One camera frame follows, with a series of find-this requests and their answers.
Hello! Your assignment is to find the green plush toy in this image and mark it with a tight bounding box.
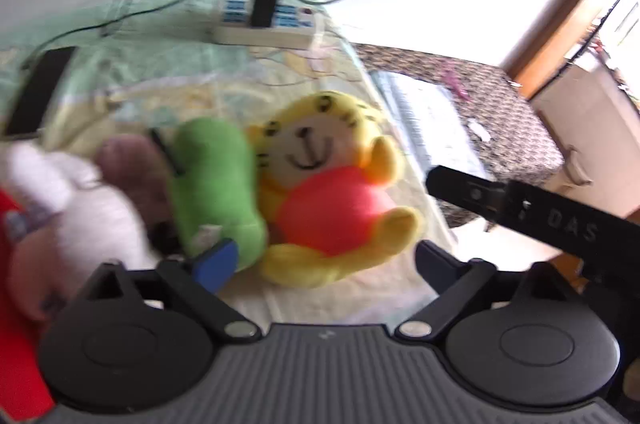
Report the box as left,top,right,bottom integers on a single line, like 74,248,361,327
169,118,268,271

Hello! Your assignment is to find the mauve bear plush toy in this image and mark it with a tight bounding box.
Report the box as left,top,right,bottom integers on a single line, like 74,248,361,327
93,134,171,228

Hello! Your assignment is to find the white bunny plush toy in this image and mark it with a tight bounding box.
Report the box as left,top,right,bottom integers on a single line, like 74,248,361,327
1,141,156,321

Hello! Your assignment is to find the yellow tiger plush toy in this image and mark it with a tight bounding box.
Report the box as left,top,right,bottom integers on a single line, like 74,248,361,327
247,90,422,288

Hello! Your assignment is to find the brown patterned blanket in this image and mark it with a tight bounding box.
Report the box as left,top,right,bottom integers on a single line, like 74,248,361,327
351,41,566,230

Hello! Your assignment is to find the white folded paper pad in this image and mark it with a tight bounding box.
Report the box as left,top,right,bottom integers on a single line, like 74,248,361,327
370,71,492,179

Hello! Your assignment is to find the wooden door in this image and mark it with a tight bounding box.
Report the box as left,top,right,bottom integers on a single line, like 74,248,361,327
500,0,602,100

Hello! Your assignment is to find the red cardboard box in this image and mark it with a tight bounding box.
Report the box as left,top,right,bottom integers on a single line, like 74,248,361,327
1,191,53,423

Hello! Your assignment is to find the green yellow bed sheet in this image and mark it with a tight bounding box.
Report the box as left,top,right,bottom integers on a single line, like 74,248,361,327
1,0,436,326

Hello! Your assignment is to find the black smartphone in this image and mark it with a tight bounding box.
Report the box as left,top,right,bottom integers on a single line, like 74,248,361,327
2,46,77,140

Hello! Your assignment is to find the white power strip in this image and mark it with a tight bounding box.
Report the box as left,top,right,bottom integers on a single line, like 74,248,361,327
212,0,324,50

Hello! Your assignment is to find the black power adapter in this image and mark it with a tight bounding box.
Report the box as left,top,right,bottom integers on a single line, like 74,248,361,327
250,0,278,28

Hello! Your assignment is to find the black charging cable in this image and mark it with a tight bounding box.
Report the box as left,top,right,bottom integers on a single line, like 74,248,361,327
19,0,256,70

